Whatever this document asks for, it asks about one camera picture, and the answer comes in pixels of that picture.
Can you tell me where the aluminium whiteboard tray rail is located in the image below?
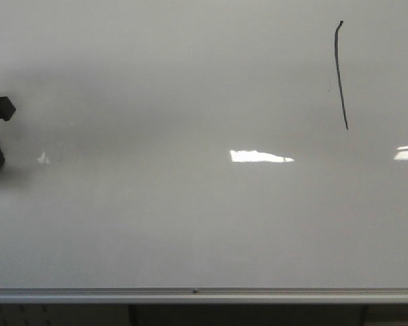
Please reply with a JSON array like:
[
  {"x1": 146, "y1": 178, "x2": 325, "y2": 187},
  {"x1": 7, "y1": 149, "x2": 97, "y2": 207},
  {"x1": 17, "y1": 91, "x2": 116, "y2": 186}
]
[{"x1": 0, "y1": 287, "x2": 408, "y2": 305}]

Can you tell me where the white whiteboard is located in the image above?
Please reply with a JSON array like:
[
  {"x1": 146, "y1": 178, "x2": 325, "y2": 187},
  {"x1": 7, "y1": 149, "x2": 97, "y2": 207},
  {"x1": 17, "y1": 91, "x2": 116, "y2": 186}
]
[{"x1": 0, "y1": 1, "x2": 408, "y2": 288}]

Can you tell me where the black drawn marker line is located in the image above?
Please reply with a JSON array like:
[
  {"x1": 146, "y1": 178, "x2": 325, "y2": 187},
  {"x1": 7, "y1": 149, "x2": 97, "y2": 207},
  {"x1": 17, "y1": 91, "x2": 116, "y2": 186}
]
[{"x1": 334, "y1": 20, "x2": 349, "y2": 130}]

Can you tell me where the grey perforated panel below board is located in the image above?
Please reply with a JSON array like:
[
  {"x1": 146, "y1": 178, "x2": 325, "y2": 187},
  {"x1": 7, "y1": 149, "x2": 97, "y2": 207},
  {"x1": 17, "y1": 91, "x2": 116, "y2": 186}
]
[{"x1": 0, "y1": 304, "x2": 132, "y2": 325}]

